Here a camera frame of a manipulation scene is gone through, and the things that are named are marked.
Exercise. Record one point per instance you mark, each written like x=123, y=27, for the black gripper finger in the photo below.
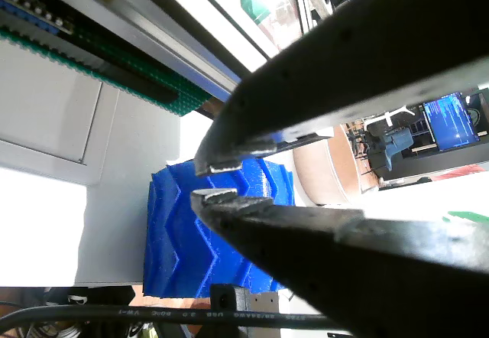
x=344, y=269
x=344, y=66

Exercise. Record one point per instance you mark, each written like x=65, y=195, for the green studded plate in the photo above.
x=153, y=85

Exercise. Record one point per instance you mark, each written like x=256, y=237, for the computer monitor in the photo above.
x=451, y=120

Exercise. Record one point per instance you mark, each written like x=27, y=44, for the tan paper bowl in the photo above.
x=324, y=169

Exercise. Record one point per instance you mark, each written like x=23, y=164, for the blue office chair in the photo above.
x=397, y=143

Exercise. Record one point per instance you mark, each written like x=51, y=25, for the blue ribbed rover wheel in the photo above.
x=183, y=238

